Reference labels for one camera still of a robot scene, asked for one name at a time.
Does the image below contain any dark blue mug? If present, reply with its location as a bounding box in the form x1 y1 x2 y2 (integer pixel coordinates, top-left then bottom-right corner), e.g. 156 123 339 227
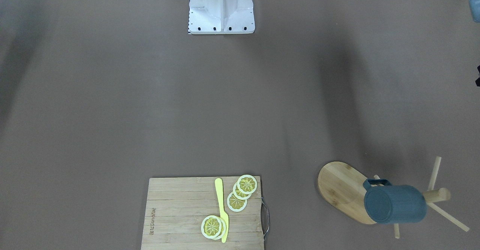
362 178 427 224

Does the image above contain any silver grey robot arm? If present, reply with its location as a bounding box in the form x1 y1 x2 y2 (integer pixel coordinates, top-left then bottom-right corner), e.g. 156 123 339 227
469 0 480 23

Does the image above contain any wooden cup rack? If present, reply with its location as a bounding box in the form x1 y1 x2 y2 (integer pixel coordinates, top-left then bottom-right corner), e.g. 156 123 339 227
317 156 470 239

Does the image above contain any yellow plastic knife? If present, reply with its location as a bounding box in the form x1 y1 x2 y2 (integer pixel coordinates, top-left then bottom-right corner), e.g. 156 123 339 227
214 178 229 243

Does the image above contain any wooden cutting board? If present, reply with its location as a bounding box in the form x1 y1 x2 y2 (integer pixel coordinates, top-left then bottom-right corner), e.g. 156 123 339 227
141 175 268 250

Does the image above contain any white pedestal column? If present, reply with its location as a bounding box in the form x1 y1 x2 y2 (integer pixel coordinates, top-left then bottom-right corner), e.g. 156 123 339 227
187 0 255 34

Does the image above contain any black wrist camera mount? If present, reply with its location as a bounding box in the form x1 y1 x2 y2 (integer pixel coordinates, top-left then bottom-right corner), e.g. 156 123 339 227
475 65 480 87

